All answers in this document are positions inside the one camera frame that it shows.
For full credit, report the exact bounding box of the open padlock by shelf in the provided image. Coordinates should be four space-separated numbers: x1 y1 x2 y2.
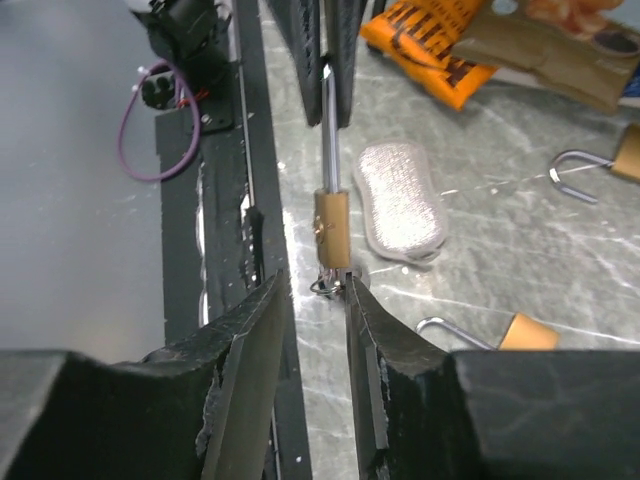
414 312 560 351

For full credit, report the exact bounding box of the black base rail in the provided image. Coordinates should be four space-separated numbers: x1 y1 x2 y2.
161 1 312 479

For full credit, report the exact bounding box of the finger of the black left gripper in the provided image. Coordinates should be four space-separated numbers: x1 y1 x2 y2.
267 0 322 126
327 0 368 128

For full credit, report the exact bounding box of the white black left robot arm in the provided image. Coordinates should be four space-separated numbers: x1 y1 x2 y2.
130 1 366 128

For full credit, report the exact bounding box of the large open brass padlock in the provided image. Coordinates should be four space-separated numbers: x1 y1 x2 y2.
548 123 639 205

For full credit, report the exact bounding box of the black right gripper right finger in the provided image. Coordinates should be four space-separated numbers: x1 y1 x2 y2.
344 275 445 479

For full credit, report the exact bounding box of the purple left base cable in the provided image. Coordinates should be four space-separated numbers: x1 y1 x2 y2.
117 58 202 182

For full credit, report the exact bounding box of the orange snack bag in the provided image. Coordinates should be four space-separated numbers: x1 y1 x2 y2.
360 1 497 111

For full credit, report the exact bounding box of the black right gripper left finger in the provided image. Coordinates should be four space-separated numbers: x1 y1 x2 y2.
144 269 286 479

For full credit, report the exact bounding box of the small brass padlock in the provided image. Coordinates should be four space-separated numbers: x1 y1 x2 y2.
310 62 351 298

